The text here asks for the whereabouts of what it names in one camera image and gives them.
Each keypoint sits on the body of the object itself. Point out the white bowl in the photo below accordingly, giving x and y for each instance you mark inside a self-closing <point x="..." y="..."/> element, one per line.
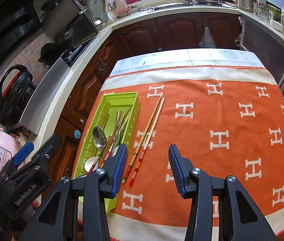
<point x="277" y="25"/>

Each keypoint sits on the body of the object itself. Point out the red dish stack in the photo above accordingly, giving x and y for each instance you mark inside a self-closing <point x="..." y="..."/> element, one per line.
<point x="208" y="0"/>

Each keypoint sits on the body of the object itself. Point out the stainless steel stove shield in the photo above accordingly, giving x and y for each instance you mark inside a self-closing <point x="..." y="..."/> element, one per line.
<point x="44" y="93"/>

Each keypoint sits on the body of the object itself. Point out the pale cutting board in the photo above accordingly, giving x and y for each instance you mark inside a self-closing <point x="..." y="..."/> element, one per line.
<point x="113" y="2"/>

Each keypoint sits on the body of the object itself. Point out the steel chopstick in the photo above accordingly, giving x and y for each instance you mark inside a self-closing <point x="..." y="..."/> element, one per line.
<point x="128" y="111"/>
<point x="118" y="120"/>

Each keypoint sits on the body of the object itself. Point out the black electric pressure cooker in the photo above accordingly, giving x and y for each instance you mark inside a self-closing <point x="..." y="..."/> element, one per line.
<point x="14" y="93"/>

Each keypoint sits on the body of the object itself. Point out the black gas stove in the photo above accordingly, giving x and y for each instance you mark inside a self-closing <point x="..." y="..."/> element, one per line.
<point x="74" y="52"/>

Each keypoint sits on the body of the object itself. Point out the white kitchen countertop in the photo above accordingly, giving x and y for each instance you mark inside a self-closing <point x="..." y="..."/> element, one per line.
<point x="74" y="80"/>

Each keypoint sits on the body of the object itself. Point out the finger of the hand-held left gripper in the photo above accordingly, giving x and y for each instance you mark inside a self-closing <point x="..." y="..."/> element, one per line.
<point x="23" y="153"/>
<point x="49" y="145"/>

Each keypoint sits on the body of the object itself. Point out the red-lidded food container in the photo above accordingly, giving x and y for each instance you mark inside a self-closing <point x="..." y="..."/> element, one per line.
<point x="124" y="12"/>

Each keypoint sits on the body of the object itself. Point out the orange printed blanket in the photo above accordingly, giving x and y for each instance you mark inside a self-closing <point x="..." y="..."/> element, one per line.
<point x="207" y="120"/>

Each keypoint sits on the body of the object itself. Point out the person's left hand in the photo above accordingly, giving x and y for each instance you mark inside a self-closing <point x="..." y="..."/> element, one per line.
<point x="35" y="205"/>

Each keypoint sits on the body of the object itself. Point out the white ceramic spoon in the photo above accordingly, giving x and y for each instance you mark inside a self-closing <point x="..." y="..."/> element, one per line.
<point x="90" y="165"/>

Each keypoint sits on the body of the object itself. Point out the pale patterned tablecloth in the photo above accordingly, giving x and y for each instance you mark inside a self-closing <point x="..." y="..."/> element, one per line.
<point x="182" y="57"/>

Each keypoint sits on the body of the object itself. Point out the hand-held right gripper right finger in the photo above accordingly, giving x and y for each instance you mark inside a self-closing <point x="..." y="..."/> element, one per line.
<point x="179" y="170"/>

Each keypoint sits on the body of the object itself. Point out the glass jar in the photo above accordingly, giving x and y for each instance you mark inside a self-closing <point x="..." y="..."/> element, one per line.
<point x="262" y="8"/>

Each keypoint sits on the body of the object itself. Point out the black wok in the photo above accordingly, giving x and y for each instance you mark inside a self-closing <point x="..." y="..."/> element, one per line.
<point x="48" y="52"/>

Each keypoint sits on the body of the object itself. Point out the steel kitchen sink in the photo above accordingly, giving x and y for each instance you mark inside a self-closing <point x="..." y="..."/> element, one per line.
<point x="174" y="6"/>

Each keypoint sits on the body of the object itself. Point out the hanging plastic bag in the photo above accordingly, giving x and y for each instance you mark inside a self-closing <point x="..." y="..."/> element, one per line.
<point x="208" y="39"/>

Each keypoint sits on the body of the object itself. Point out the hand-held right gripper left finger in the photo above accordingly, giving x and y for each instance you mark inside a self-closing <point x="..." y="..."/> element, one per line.
<point x="120" y="170"/>

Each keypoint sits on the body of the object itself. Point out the grey steel cabinet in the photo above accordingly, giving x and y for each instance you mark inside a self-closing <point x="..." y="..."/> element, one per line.
<point x="264" y="45"/>

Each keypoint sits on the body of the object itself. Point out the large steel spoon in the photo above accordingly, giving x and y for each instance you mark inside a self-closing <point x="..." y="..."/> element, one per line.
<point x="99" y="136"/>

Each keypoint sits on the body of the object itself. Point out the small steel teapot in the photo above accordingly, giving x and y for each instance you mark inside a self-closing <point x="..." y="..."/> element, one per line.
<point x="96" y="20"/>

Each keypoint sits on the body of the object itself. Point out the green plastic utensil tray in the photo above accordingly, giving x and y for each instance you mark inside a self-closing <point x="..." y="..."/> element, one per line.
<point x="129" y="100"/>

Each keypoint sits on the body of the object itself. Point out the black stove with pans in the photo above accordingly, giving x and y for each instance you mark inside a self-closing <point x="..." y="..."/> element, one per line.
<point x="64" y="17"/>

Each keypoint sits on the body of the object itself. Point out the dark-banded bamboo chopstick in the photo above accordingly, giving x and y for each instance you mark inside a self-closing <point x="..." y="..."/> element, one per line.
<point x="129" y="167"/>

